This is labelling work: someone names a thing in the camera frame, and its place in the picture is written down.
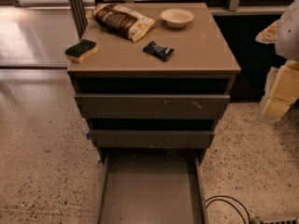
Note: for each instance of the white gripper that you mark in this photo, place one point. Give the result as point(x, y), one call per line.
point(288, 34)

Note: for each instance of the blue rxbar wrapper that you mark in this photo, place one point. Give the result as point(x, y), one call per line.
point(162, 53)

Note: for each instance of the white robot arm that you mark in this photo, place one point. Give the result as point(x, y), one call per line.
point(284, 34)

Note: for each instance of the grey drawer cabinet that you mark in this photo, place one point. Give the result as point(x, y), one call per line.
point(201, 64)

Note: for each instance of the open bottom drawer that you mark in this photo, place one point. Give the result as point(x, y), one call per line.
point(152, 190)

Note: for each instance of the middle drawer front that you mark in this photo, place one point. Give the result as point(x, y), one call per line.
point(152, 139)

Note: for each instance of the top drawer front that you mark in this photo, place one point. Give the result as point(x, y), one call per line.
point(151, 106)

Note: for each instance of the floor vent grille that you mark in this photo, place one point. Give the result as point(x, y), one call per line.
point(275, 220)

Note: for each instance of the white bowl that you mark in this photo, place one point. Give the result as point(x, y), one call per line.
point(177, 17)

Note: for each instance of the brown snack bag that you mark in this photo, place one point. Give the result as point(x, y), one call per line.
point(121, 20)

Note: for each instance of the green yellow sponge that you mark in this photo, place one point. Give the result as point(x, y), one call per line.
point(81, 51)

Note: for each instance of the metal window frame post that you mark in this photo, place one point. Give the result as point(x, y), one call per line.
point(78, 13)

